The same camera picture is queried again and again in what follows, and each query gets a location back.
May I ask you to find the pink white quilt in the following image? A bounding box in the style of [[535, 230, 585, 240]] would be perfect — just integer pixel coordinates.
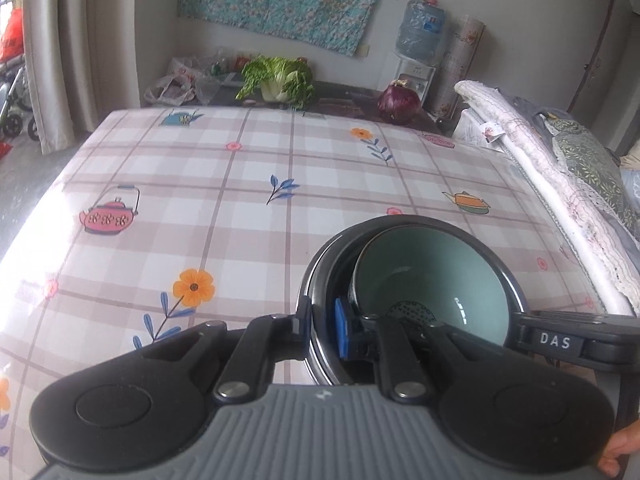
[[454, 80, 640, 316]]

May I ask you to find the dark side table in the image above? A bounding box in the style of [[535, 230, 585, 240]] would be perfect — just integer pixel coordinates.
[[200, 80, 451, 136]]

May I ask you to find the thin wooden pole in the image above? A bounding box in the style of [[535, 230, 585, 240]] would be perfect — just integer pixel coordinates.
[[575, 0, 621, 108]]

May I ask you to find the large steel basin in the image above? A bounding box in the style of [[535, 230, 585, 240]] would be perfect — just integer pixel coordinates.
[[301, 214, 527, 386]]

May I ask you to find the beige curtain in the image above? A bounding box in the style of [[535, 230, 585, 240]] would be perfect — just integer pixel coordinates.
[[22, 0, 138, 156]]

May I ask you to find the white water dispenser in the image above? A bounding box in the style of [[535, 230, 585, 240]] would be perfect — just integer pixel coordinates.
[[397, 57, 436, 106]]

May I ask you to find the green leaf print pillow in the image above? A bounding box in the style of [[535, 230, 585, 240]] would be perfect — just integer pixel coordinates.
[[547, 112, 640, 231]]

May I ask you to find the grey cloth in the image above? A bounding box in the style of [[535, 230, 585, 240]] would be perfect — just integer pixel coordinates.
[[500, 97, 556, 126]]

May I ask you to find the person's right hand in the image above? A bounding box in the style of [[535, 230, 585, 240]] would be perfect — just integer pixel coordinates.
[[599, 422, 640, 479]]

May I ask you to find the red onion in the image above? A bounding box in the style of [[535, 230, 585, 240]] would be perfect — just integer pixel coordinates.
[[377, 80, 421, 126]]

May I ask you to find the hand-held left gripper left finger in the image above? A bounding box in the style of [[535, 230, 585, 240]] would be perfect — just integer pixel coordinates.
[[140, 294, 315, 406]]

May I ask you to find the plaid printed tablecloth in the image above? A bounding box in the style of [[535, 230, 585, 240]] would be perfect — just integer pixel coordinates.
[[0, 106, 618, 461]]

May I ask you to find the napa cabbage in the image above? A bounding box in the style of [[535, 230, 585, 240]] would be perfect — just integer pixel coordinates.
[[235, 56, 316, 110]]

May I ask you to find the white plastic bag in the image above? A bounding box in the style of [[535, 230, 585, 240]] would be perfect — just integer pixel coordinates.
[[145, 57, 221, 107]]

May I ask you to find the steel bowl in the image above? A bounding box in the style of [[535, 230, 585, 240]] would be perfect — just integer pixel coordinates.
[[325, 225, 511, 381]]

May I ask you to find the hanging red plastic bag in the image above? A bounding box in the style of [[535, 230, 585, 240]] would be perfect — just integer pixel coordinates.
[[0, 7, 25, 61]]

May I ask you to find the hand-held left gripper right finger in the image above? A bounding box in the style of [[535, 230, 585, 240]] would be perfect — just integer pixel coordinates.
[[332, 297, 483, 405]]

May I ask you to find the teal floral wall cloth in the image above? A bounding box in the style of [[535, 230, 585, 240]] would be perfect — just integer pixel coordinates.
[[177, 0, 405, 57]]

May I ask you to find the floral paper roll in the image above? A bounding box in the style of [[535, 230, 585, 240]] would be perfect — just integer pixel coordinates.
[[432, 14, 486, 118]]

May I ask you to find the blue water jug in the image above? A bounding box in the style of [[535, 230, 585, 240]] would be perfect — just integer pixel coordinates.
[[396, 0, 447, 67]]

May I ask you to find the teal ceramic bowl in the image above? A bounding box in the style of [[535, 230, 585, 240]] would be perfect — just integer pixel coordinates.
[[350, 226, 506, 346]]

